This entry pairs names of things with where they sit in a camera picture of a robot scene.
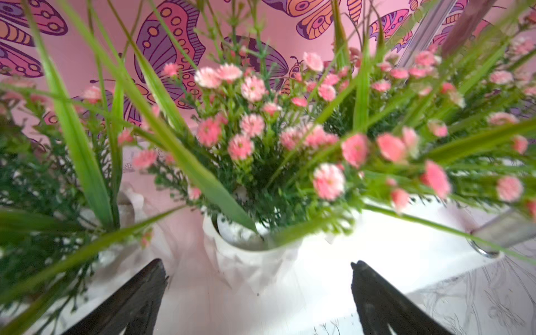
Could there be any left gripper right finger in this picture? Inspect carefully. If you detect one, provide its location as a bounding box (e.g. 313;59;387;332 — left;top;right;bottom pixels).
350;260;451;335

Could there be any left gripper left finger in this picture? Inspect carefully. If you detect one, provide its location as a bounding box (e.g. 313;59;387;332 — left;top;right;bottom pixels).
64;259;168;334

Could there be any pink potted plant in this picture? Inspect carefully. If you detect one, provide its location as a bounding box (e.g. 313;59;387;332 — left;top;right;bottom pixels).
1;1;158;334
54;0;536;294
334;1;535;213

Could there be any white two-tier rack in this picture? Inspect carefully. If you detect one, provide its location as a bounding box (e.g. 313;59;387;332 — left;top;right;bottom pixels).
12;0;536;335

